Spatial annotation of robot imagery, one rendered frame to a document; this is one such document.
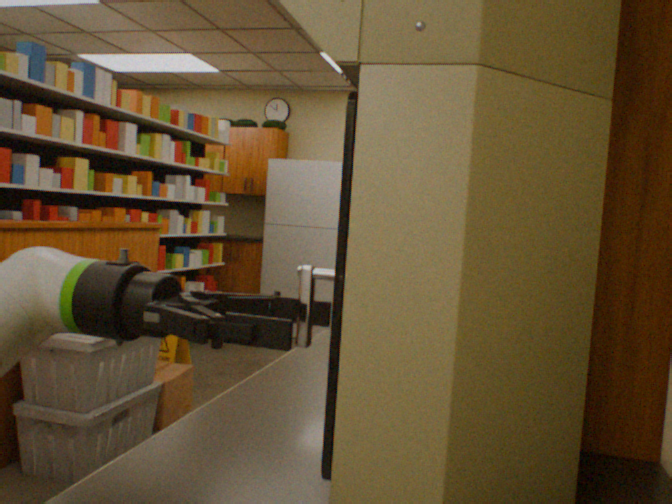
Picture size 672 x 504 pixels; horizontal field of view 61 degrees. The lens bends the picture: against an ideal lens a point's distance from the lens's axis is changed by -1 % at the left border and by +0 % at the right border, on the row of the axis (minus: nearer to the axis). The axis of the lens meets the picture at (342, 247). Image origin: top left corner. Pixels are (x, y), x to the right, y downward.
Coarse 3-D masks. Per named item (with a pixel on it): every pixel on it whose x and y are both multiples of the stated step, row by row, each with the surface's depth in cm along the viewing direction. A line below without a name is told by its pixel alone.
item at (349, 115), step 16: (352, 96) 56; (352, 112) 56; (352, 128) 56; (336, 256) 57; (336, 272) 57; (336, 288) 57; (336, 304) 57; (336, 320) 57; (336, 336) 57; (336, 352) 57
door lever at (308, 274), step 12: (300, 276) 62; (312, 276) 61; (324, 276) 61; (300, 288) 62; (312, 288) 62; (300, 300) 62; (312, 300) 62; (300, 312) 62; (312, 312) 62; (300, 324) 62; (300, 336) 62
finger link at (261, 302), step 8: (192, 296) 66; (200, 296) 67; (208, 296) 67; (216, 296) 68; (224, 296) 68; (232, 296) 70; (272, 296) 71; (224, 304) 68; (232, 304) 68; (240, 304) 69; (248, 304) 69; (256, 304) 70; (264, 304) 70; (224, 312) 68; (240, 312) 69; (248, 312) 69; (256, 312) 70; (264, 312) 70; (224, 320) 68
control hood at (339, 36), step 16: (288, 0) 56; (304, 0) 56; (320, 0) 55; (336, 0) 55; (352, 0) 55; (304, 16) 56; (320, 16) 55; (336, 16) 55; (352, 16) 55; (320, 32) 55; (336, 32) 55; (352, 32) 55; (336, 48) 55; (352, 48) 55; (336, 64) 56; (352, 64) 55; (352, 80) 62
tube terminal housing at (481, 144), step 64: (384, 0) 54; (448, 0) 52; (512, 0) 53; (576, 0) 58; (384, 64) 54; (448, 64) 53; (512, 64) 54; (576, 64) 58; (384, 128) 54; (448, 128) 53; (512, 128) 55; (576, 128) 59; (384, 192) 54; (448, 192) 53; (512, 192) 55; (576, 192) 60; (384, 256) 55; (448, 256) 53; (512, 256) 56; (576, 256) 61; (384, 320) 55; (448, 320) 53; (512, 320) 57; (576, 320) 62; (384, 384) 55; (448, 384) 53; (512, 384) 57; (576, 384) 63; (384, 448) 55; (448, 448) 54; (512, 448) 58; (576, 448) 64
